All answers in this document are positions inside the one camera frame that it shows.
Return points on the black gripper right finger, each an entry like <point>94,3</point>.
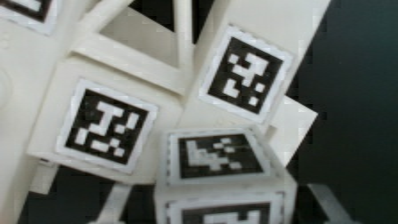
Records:
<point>318,209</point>

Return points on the long white chair back post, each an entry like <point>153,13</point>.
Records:
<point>110,78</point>

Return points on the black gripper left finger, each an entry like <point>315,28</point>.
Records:
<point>128,206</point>

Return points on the small white tagged cube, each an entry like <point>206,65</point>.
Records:
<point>224,184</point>

